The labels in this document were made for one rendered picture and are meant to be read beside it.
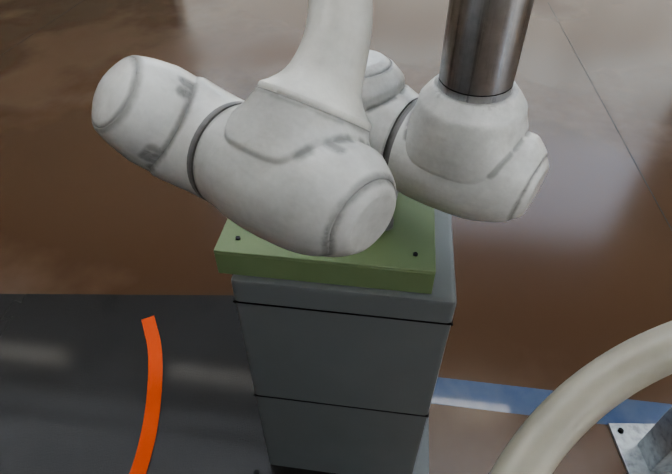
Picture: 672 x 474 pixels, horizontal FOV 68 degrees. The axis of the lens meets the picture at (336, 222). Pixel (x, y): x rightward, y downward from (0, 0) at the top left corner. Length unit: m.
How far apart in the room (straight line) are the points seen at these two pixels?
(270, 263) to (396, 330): 0.26
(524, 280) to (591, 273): 0.28
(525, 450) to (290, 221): 0.22
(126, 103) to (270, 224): 0.16
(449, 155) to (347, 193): 0.37
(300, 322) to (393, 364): 0.21
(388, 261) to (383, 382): 0.34
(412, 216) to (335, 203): 0.58
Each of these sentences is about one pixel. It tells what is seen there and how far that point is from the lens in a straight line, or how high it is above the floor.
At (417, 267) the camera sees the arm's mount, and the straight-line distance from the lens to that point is 0.84.
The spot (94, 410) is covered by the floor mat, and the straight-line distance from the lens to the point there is 1.79.
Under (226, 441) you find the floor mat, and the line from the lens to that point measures 1.62.
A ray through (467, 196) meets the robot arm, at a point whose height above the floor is 1.02.
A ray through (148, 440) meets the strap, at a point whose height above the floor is 0.02.
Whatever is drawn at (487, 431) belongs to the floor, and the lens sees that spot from 1.68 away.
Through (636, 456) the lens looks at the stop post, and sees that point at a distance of 1.80.
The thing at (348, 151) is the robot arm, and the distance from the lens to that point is 0.37.
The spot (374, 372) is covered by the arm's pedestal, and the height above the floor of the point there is 0.56.
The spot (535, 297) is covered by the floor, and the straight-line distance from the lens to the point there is 2.04.
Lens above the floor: 1.46
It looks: 42 degrees down
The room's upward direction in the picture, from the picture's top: straight up
